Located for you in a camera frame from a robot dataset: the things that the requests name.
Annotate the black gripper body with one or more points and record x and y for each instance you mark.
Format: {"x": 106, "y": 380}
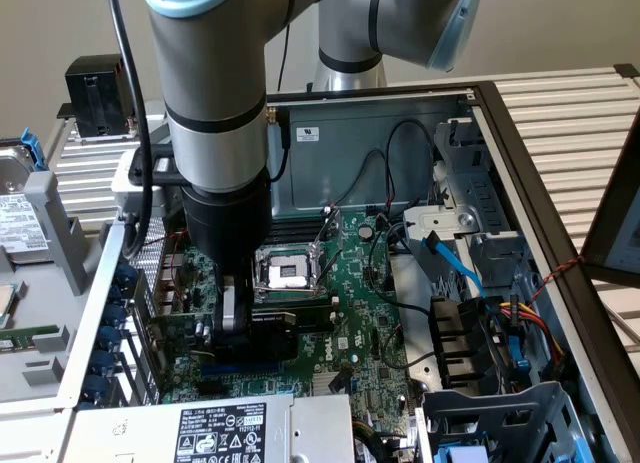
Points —
{"x": 227, "y": 218}

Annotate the green GPU card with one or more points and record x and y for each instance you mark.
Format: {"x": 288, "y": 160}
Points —
{"x": 265, "y": 345}

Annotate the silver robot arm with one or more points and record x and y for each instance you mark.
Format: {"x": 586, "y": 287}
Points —
{"x": 210, "y": 83}

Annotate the CPU socket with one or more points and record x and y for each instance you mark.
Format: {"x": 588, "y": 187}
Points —
{"x": 287, "y": 273}

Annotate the black RAM slot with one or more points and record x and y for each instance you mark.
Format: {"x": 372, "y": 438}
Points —
{"x": 300, "y": 221}
{"x": 300, "y": 303}
{"x": 300, "y": 228}
{"x": 300, "y": 234}
{"x": 300, "y": 241}

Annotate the blue expansion slot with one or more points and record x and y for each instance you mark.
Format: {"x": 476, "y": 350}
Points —
{"x": 240, "y": 369}

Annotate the RAM stick with white label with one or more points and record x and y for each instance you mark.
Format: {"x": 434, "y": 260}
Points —
{"x": 315, "y": 320}

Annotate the short black expansion slot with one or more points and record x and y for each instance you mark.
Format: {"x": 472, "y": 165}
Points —
{"x": 210, "y": 388}

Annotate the metal socket cover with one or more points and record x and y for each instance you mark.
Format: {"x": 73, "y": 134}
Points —
{"x": 317, "y": 255}

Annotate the silver chipset heatsink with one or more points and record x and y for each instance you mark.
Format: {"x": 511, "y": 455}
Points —
{"x": 325, "y": 380}

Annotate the blue card clip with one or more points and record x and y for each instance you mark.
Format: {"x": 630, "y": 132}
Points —
{"x": 107, "y": 339}
{"x": 99, "y": 364}
{"x": 94, "y": 389}
{"x": 115, "y": 315}
{"x": 126, "y": 274}

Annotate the white sticker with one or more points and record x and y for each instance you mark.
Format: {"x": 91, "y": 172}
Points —
{"x": 308, "y": 133}

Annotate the green motherboard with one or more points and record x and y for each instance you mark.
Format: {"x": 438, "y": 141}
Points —
{"x": 360, "y": 293}

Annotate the open metal PC case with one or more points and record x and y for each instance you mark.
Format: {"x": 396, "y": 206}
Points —
{"x": 340, "y": 173}

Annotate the silver coin battery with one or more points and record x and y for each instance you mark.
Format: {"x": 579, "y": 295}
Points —
{"x": 366, "y": 231}

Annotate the silver power supply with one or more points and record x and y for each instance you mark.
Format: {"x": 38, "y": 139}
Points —
{"x": 140, "y": 428}

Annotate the grey parts rack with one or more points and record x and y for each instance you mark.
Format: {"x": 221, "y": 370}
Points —
{"x": 45, "y": 293}

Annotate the silver hard disk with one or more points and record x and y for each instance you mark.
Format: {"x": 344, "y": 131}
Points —
{"x": 20, "y": 218}

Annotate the green RAM stick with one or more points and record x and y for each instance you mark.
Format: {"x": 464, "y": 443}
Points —
{"x": 25, "y": 332}

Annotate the black fan shroud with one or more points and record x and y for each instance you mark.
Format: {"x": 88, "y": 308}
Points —
{"x": 460, "y": 343}

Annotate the silver CPU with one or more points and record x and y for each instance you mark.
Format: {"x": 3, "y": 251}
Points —
{"x": 7, "y": 303}

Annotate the metal disk bay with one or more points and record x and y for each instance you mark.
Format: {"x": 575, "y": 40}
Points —
{"x": 480, "y": 193}

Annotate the blue drive caddy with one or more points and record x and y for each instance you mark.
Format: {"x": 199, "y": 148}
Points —
{"x": 460, "y": 454}

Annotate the grey drive cage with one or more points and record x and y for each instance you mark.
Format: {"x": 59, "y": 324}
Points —
{"x": 500, "y": 413}

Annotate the blue plastic latch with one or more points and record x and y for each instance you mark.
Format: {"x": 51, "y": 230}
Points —
{"x": 520, "y": 355}

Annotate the dark framed panel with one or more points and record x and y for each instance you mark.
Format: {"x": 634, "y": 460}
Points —
{"x": 607, "y": 233}

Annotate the black table end cap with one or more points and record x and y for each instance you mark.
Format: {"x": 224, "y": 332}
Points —
{"x": 627, "y": 70}

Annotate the grey corner bracket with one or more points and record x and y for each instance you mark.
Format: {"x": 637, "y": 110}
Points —
{"x": 155, "y": 128}

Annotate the blue disk rail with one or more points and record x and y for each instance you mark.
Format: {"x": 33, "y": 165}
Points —
{"x": 34, "y": 148}

